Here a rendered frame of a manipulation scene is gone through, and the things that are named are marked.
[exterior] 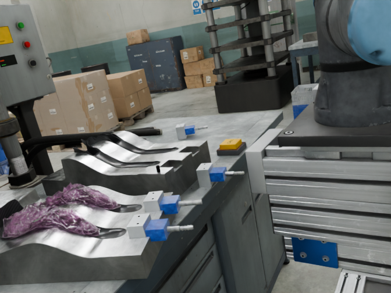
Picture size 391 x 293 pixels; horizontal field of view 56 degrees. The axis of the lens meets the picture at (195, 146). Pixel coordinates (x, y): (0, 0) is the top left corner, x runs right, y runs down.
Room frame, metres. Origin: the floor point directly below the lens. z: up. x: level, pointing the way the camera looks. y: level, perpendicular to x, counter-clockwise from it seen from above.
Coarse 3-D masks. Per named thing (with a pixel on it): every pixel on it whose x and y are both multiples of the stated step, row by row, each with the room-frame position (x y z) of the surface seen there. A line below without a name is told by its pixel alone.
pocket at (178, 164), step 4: (168, 160) 1.00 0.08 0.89; (172, 160) 1.00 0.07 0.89; (176, 160) 0.99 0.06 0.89; (180, 160) 0.98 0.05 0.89; (164, 164) 0.98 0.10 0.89; (168, 164) 1.00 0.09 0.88; (172, 164) 1.00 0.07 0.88; (176, 164) 0.99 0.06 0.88; (180, 164) 0.98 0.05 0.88; (176, 168) 0.99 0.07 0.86
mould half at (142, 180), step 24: (96, 144) 1.17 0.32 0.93; (144, 144) 1.21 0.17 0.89; (168, 144) 1.17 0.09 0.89; (192, 144) 1.10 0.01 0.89; (72, 168) 1.07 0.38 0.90; (96, 168) 1.03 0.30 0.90; (120, 168) 1.04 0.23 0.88; (144, 168) 0.98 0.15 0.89; (168, 168) 0.94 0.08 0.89; (192, 168) 1.02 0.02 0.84; (48, 192) 1.15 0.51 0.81; (120, 192) 0.99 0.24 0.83; (144, 192) 0.94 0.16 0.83
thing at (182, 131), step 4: (180, 124) 1.53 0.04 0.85; (184, 124) 1.53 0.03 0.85; (176, 128) 1.50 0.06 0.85; (180, 128) 1.50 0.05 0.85; (184, 128) 1.50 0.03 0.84; (188, 128) 1.50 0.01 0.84; (192, 128) 1.49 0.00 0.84; (196, 128) 1.51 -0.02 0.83; (200, 128) 1.50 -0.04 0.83; (204, 128) 1.50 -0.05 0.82; (176, 132) 1.50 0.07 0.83; (180, 132) 1.50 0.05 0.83; (184, 132) 1.50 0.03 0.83; (188, 132) 1.50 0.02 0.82; (192, 132) 1.49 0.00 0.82; (180, 136) 1.50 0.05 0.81; (184, 136) 1.50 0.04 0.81
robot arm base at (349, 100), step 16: (320, 64) 0.62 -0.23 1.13; (336, 64) 0.57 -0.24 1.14; (352, 64) 0.56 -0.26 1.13; (368, 64) 0.55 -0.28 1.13; (320, 80) 0.62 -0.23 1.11; (336, 80) 0.57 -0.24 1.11; (352, 80) 0.56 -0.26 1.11; (368, 80) 0.55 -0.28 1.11; (384, 80) 0.55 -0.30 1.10; (320, 96) 0.61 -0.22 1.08; (336, 96) 0.57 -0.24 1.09; (352, 96) 0.55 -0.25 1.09; (368, 96) 0.54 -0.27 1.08; (384, 96) 0.55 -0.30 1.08; (320, 112) 0.59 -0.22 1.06; (336, 112) 0.56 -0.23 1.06; (352, 112) 0.54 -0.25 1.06; (368, 112) 0.53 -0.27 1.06; (384, 112) 0.53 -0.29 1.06
